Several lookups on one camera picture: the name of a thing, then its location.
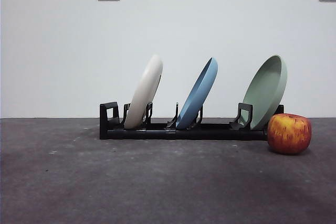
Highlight cream yellow plate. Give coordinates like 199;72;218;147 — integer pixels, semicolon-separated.
123;54;164;130

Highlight blue plate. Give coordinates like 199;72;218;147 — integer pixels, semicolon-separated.
175;57;219;131

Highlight red yellow apple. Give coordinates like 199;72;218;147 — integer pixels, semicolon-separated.
267;113;312;155

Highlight black plate rack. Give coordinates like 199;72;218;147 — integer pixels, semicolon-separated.
99;101;286;141

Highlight green plate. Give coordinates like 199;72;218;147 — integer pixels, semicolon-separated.
241;55;288;131

